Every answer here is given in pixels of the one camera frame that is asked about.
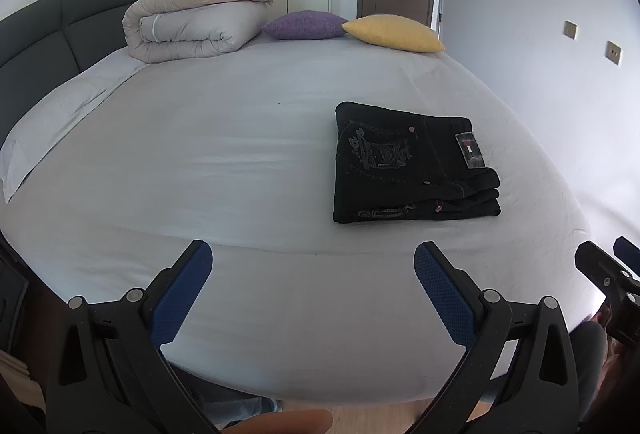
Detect yellow cushion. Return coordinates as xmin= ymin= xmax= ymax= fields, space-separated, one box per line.
xmin=342 ymin=15 xmax=445 ymax=54

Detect white pillow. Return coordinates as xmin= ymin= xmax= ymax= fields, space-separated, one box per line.
xmin=1 ymin=48 xmax=148 ymax=201

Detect purple cushion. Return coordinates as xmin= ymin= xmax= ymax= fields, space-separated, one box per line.
xmin=262 ymin=10 xmax=347 ymax=40

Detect black denim pants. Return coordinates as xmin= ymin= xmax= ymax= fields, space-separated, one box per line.
xmin=333 ymin=102 xmax=501 ymax=224

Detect folded beige grey duvet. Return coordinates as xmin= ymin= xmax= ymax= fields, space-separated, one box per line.
xmin=122 ymin=0 xmax=272 ymax=64

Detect brass wall switch plate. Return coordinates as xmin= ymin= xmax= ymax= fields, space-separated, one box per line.
xmin=563 ymin=20 xmax=578 ymax=40

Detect dark grey upholstered headboard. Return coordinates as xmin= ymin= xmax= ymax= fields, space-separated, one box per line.
xmin=0 ymin=0 xmax=137 ymax=137

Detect brass wall socket plate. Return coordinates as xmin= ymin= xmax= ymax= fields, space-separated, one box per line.
xmin=605 ymin=41 xmax=623 ymax=66

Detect white bed sheet mattress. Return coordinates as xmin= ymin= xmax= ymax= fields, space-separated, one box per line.
xmin=1 ymin=38 xmax=603 ymax=404

